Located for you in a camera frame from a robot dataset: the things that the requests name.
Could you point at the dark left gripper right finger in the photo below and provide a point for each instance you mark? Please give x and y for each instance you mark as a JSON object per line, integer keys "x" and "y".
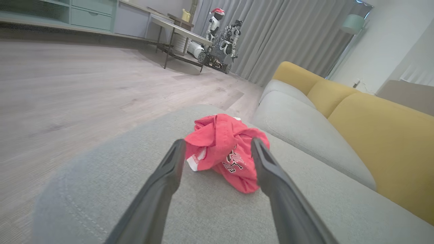
{"x": 281, "y": 203}

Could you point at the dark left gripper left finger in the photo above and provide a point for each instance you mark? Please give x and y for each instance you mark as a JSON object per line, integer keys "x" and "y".
{"x": 156, "y": 193}

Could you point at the red garment with 23 print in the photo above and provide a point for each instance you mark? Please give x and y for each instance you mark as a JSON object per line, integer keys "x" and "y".
{"x": 220, "y": 142}

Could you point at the grey and yellow sofa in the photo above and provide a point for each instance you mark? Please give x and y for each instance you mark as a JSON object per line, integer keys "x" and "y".
{"x": 217, "y": 217}

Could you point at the grey sofa seat cushion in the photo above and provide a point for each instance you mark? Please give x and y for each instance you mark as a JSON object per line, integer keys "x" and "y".
{"x": 284, "y": 89}
{"x": 305, "y": 142}

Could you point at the yellow sofa back cushion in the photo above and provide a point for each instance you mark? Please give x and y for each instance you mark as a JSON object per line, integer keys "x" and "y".
{"x": 330, "y": 96}
{"x": 295, "y": 76}
{"x": 390, "y": 145}

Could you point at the white cylindrical appliance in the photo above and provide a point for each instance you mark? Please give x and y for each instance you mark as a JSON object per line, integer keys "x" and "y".
{"x": 196, "y": 50}

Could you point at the white ribbed bin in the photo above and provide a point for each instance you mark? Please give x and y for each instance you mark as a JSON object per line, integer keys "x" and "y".
{"x": 179, "y": 44}

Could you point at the grey table with dark legs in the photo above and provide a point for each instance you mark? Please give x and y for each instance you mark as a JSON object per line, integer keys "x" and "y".
{"x": 183, "y": 31}

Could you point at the taupe upholstered furniture piece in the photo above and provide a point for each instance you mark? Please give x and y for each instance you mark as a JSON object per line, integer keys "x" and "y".
{"x": 407, "y": 96}

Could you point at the grey pleated curtain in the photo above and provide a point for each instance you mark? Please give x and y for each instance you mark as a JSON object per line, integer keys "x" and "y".
{"x": 278, "y": 34}

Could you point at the light grey sideboard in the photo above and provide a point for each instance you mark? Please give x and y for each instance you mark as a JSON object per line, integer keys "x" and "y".
{"x": 132, "y": 22}

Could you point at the small dark brown table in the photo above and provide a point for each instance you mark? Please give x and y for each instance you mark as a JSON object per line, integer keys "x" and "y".
{"x": 179, "y": 19}

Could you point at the white humanoid robot red cap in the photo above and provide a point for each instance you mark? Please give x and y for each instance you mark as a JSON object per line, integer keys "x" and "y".
{"x": 214, "y": 25}

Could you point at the yellow container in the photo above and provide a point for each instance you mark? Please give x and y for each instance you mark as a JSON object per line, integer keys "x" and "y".
{"x": 186, "y": 16}

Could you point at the pale green drawer cabinet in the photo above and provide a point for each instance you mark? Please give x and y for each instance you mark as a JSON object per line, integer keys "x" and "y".
{"x": 91, "y": 18}

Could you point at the white pleated window curtain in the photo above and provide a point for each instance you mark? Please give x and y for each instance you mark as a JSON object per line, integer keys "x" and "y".
{"x": 420, "y": 74}

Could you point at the floor lamp pale green shade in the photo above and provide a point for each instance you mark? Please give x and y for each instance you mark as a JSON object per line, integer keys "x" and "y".
{"x": 352, "y": 24}

